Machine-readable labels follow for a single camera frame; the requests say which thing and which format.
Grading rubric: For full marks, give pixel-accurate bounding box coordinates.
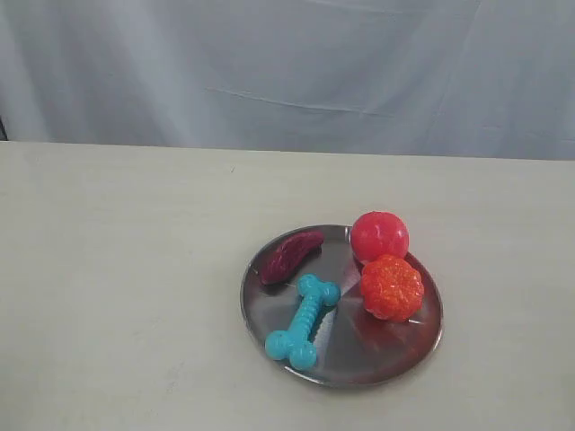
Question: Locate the turquoise toy bone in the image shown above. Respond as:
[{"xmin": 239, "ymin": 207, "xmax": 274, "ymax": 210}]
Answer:
[{"xmin": 264, "ymin": 274, "xmax": 341, "ymax": 371}]

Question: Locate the dark red toy meat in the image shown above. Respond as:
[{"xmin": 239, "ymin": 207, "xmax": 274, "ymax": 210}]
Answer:
[{"xmin": 259, "ymin": 231, "xmax": 324, "ymax": 286}]

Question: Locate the red ball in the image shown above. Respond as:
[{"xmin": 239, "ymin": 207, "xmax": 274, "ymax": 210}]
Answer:
[{"xmin": 349, "ymin": 211, "xmax": 410, "ymax": 264}]

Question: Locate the round stainless steel plate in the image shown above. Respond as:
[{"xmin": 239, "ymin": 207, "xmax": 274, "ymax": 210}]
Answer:
[{"xmin": 240, "ymin": 224, "xmax": 443, "ymax": 389}]

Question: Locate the orange bumpy toy ball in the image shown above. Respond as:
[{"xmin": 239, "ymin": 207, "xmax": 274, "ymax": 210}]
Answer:
[{"xmin": 360, "ymin": 255, "xmax": 425, "ymax": 322}]

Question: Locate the white backdrop cloth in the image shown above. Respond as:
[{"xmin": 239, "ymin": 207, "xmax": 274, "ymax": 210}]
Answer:
[{"xmin": 1, "ymin": 1, "xmax": 574, "ymax": 160}]

